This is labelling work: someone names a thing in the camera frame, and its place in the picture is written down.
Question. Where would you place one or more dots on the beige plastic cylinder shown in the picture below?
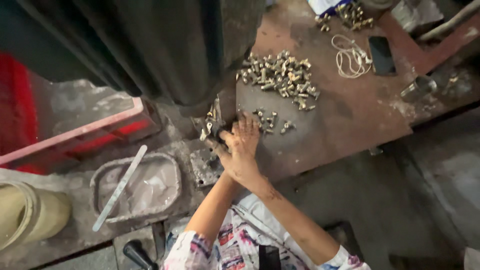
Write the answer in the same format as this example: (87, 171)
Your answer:
(30, 213)

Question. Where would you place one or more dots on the heap of brass fittings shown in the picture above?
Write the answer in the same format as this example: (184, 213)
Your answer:
(350, 15)

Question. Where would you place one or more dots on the person's left hand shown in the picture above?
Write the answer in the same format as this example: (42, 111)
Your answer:
(221, 150)

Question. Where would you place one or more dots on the grey metal die plate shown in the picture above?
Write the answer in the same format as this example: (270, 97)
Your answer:
(202, 168)

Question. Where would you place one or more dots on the grey metal pipe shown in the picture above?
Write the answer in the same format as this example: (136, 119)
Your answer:
(450, 22)

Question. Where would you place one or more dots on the patterned white shirt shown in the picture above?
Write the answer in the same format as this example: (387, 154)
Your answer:
(232, 243)

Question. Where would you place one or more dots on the person's right hand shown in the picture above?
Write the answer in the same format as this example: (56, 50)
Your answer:
(242, 157)

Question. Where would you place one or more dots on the grey metal tray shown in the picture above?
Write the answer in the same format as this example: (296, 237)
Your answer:
(150, 187)

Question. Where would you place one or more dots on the dark press machine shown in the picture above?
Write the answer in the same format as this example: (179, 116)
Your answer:
(150, 48)

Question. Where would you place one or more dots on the steel cup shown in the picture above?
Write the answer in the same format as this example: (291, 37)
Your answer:
(418, 88)

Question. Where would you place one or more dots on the person's left fingers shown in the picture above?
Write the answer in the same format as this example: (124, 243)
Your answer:
(214, 145)

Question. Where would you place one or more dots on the press die fixture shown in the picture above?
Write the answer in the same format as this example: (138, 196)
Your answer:
(210, 122)

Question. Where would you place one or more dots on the large pile of brass fittings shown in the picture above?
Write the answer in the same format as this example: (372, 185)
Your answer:
(281, 77)

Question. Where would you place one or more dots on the small cluster of brass fittings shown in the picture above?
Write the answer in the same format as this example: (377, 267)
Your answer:
(270, 122)

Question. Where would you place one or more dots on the red plastic crate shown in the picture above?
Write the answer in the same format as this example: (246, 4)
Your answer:
(22, 112)

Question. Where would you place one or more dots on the black phone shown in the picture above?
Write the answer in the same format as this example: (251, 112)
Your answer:
(382, 56)

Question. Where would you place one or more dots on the flat metal strip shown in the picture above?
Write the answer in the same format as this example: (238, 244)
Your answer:
(120, 187)

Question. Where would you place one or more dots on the person's right fingers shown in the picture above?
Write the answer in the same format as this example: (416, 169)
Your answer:
(246, 123)

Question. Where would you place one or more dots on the white bag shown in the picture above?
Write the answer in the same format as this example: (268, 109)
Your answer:
(324, 5)

